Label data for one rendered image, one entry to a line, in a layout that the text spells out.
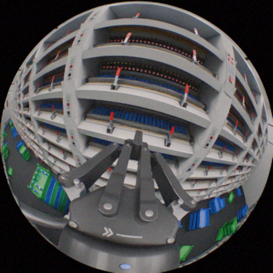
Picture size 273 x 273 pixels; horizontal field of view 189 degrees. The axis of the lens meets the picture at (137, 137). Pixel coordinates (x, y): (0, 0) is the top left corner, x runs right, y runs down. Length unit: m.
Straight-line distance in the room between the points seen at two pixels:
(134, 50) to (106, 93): 0.20
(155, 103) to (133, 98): 0.08
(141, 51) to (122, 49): 0.07
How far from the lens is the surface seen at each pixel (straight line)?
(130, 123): 0.44
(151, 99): 0.33
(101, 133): 0.43
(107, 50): 0.39
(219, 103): 0.46
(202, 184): 1.02
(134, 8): 0.69
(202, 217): 1.47
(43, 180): 0.98
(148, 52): 0.36
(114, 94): 0.35
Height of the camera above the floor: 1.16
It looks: 34 degrees down
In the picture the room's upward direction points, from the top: 14 degrees clockwise
